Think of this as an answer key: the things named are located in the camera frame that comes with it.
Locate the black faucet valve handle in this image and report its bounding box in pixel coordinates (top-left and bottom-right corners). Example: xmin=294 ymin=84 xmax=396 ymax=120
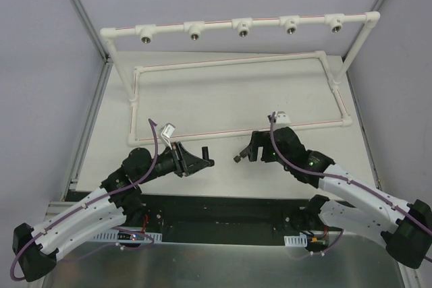
xmin=233 ymin=150 xmax=249 ymax=163

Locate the black L-shaped faucet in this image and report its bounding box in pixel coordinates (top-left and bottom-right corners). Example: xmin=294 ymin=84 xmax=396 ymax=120
xmin=201 ymin=146 xmax=215 ymax=167

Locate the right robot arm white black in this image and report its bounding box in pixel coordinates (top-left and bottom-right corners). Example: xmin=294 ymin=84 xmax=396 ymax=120
xmin=234 ymin=127 xmax=431 ymax=269

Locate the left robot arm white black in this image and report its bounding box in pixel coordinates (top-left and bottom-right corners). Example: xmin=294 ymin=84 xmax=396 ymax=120
xmin=10 ymin=142 xmax=215 ymax=282

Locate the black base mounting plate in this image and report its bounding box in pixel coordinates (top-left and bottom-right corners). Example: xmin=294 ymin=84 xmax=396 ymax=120
xmin=63 ymin=190 xmax=342 ymax=244

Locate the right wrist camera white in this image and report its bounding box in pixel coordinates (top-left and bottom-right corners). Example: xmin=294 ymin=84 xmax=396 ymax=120
xmin=273 ymin=111 xmax=292 ymax=125

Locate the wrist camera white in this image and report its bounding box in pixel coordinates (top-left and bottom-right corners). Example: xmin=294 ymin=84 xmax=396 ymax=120
xmin=159 ymin=123 xmax=176 ymax=147
xmin=273 ymin=111 xmax=292 ymax=125

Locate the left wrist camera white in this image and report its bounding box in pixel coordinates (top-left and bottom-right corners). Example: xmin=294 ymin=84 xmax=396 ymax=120
xmin=159 ymin=123 xmax=176 ymax=147

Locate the left white cable duct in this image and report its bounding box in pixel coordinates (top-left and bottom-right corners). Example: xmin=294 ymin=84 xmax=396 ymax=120
xmin=88 ymin=229 xmax=163 ymax=244

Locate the white cable duct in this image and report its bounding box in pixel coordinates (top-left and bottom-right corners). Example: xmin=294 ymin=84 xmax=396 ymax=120
xmin=284 ymin=234 xmax=308 ymax=248
xmin=88 ymin=229 xmax=163 ymax=244

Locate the right white cable duct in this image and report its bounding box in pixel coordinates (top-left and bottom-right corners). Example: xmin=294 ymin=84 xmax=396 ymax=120
xmin=284 ymin=234 xmax=308 ymax=248

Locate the left aluminium frame post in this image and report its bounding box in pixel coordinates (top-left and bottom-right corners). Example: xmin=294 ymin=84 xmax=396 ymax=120
xmin=60 ymin=0 xmax=112 ymax=201

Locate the aluminium frame post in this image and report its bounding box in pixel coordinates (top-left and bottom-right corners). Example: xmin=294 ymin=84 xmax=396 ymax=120
xmin=60 ymin=0 xmax=112 ymax=201
xmin=340 ymin=0 xmax=411 ymax=59

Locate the white PVC pipe frame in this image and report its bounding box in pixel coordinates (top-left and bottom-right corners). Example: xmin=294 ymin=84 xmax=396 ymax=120
xmin=100 ymin=11 xmax=381 ymax=148

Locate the right aluminium frame post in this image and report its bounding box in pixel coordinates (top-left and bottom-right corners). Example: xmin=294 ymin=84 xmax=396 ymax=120
xmin=340 ymin=0 xmax=411 ymax=59

